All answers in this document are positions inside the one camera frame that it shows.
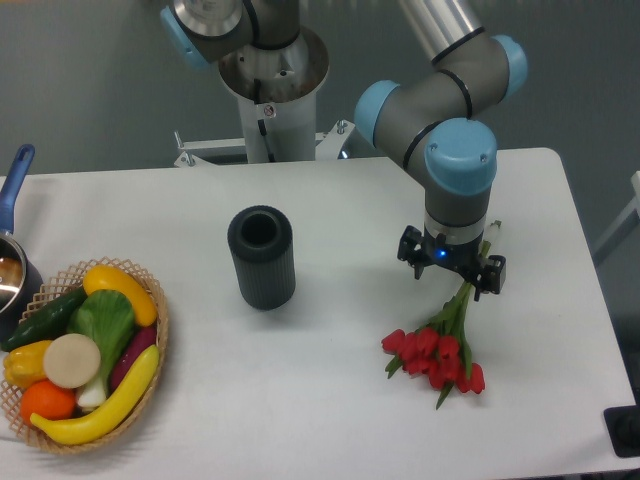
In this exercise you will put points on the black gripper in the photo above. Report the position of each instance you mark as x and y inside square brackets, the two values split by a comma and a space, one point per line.
[486, 274]

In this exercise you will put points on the red tulip bouquet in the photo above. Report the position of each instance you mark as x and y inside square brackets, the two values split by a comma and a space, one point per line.
[439, 349]

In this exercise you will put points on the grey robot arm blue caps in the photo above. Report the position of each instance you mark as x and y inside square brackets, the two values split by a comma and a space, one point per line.
[429, 129]

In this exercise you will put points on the dark grey ribbed vase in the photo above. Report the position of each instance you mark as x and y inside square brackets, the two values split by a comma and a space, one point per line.
[260, 239]

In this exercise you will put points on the black device at table edge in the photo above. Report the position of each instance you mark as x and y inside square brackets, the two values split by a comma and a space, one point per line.
[623, 429]

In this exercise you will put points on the purple eggplant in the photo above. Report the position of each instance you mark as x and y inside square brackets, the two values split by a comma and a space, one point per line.
[141, 340]

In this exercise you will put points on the green leafy bok choy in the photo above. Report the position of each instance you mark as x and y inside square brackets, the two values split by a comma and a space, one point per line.
[107, 318]

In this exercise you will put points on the woven wicker basket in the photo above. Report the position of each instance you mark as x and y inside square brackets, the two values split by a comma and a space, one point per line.
[64, 282]

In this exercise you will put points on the yellow banana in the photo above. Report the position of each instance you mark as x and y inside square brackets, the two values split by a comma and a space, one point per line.
[107, 417]

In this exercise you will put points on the beige round disc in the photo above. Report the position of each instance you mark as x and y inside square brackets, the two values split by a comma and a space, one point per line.
[71, 361]

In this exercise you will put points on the green cucumber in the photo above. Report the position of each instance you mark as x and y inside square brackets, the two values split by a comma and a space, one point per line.
[48, 322]

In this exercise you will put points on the orange fruit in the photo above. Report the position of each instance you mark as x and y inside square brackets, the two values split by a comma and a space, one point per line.
[47, 400]

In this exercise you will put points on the yellow bell pepper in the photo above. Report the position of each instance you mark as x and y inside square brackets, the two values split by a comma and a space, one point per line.
[24, 366]

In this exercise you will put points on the white frame at right edge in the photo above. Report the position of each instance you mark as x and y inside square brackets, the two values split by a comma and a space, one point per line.
[620, 228]

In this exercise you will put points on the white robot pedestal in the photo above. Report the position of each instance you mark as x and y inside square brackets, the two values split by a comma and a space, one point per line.
[276, 94]

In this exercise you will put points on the blue handled saucepan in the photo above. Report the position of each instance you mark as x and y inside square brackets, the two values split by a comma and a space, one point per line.
[20, 279]

